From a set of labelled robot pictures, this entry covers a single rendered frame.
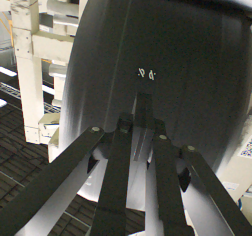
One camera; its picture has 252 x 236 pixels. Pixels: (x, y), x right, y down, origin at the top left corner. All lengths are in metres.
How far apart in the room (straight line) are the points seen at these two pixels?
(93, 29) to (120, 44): 0.05
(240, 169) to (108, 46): 0.52
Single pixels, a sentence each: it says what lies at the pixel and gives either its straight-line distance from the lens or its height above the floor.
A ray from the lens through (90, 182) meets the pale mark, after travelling 0.37.
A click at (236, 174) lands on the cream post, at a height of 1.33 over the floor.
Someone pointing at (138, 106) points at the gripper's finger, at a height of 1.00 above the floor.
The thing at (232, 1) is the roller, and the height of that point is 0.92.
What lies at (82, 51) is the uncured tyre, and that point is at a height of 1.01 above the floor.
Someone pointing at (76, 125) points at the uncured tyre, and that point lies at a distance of 0.31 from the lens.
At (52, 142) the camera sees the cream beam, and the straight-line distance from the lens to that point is 1.05.
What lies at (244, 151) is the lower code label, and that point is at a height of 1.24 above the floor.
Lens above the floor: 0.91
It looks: 34 degrees up
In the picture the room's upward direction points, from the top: 168 degrees counter-clockwise
